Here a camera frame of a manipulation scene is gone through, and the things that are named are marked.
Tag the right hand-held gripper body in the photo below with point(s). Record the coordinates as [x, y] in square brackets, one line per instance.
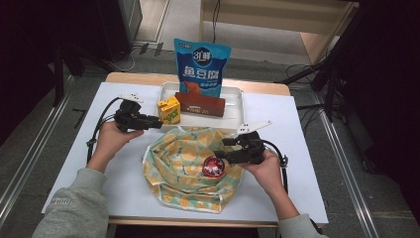
[252, 150]

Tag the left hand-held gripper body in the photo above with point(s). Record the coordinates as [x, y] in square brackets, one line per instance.
[130, 117]

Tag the red round can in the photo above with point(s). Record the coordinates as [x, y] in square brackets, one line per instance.
[213, 167]

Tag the yellow drink carton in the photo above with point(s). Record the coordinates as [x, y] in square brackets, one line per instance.
[169, 110]

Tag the white plastic tray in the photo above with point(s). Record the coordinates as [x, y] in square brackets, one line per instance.
[232, 112]

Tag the brown rectangular box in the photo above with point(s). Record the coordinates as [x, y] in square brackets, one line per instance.
[199, 104]

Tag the green yellow patterned cloth bag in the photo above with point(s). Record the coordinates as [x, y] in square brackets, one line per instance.
[178, 185]

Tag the blue snack pouch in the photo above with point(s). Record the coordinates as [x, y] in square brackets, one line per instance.
[201, 69]

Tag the person's right hand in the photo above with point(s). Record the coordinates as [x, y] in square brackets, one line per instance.
[267, 172]

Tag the person's left hand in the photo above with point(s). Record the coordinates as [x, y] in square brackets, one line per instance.
[114, 142]

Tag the white table mat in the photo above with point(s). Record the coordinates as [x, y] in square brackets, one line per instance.
[125, 191]

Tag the black metal stand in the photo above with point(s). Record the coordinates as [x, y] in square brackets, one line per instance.
[59, 76]
[328, 86]

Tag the dark cabinet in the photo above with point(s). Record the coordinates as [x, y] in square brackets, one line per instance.
[115, 29]

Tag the light wooden bench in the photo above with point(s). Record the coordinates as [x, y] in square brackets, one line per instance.
[264, 23]

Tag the black curtain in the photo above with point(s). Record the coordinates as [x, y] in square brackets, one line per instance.
[389, 82]

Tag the metal floor rail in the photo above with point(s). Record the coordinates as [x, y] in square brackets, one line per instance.
[346, 172]
[29, 158]

